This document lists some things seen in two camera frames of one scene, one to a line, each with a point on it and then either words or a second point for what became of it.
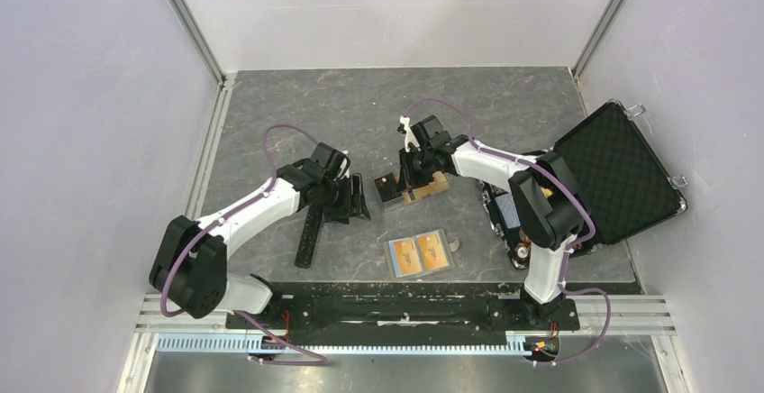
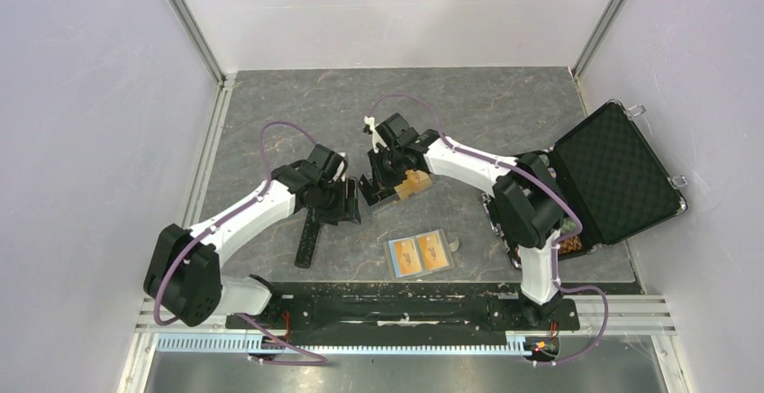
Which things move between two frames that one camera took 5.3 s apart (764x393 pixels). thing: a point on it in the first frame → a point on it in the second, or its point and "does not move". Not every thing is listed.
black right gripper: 408,178 → 379,175
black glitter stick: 304,255 does not move
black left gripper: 352,203 does not move
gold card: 433,251 does not move
